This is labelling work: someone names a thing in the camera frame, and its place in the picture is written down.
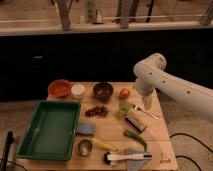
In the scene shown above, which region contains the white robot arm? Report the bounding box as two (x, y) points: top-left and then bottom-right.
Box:
(133, 53), (213, 123)

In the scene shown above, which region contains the white paper cup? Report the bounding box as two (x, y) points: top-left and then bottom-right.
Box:
(71, 84), (86, 100)

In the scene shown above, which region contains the small metal cup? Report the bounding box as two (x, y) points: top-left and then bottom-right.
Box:
(77, 139), (93, 156)

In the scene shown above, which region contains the green chili pepper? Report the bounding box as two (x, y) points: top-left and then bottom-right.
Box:
(123, 130), (148, 152)

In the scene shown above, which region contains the dark maroon bowl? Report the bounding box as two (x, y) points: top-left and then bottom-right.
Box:
(93, 82), (113, 102)

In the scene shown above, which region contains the bunch of dark grapes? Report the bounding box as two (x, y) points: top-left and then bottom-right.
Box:
(85, 106), (108, 117)

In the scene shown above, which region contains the grey blue sponge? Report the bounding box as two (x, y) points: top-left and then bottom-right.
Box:
(77, 122), (96, 136)

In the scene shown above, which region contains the grey folded cloth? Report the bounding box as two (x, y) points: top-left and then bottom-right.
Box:
(125, 148), (152, 171)

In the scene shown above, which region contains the white dish brush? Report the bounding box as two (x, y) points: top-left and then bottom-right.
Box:
(103, 152), (152, 164)

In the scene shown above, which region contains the orange bowl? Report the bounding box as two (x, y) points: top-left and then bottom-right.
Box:
(48, 79), (72, 98)

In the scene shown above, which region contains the green plastic tray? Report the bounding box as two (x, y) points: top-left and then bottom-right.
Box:
(16, 101), (81, 161)

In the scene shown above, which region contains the black stand at left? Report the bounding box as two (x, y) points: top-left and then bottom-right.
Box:
(0, 131), (14, 171)

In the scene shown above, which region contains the black cable on floor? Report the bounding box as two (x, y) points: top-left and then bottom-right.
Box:
(169, 132), (213, 171)

